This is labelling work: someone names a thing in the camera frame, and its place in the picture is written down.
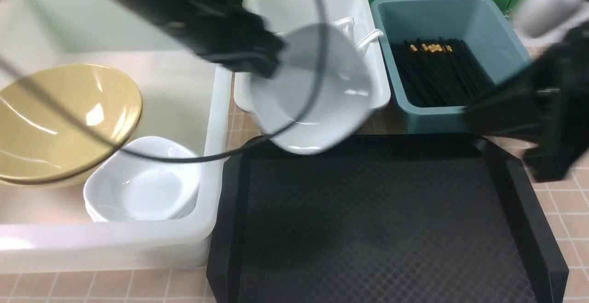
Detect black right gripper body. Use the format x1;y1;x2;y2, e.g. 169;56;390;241
462;31;589;182

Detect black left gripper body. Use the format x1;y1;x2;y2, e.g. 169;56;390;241
185;0;285;78

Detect white square side dish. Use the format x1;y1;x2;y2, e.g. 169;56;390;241
249;23;376;155

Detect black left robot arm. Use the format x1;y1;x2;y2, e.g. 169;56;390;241
116;0;285;78

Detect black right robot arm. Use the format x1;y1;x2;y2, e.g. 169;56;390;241
462;0;589;182

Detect yellow bowl in tub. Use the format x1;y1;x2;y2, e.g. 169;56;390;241
0;63;143;185

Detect large translucent white tub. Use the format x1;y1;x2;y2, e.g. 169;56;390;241
0;0;233;274

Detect checkered beige table mat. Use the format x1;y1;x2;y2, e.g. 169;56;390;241
0;46;589;303

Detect teal plastic chopstick bin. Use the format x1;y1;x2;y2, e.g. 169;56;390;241
371;0;530;134

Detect pile of black chopsticks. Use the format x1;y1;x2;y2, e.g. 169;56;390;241
389;38;494;108

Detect white spoon top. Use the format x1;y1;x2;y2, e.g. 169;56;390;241
332;17;355;38

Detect white rectangular spoon bin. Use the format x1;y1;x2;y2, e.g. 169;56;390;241
233;0;391;112

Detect stacked white square dishes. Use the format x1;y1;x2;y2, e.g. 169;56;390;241
83;151;202;222

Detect black serving tray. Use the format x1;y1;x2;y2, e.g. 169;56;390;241
207;133;569;303

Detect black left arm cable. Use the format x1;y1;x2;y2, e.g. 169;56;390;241
0;0;329;163

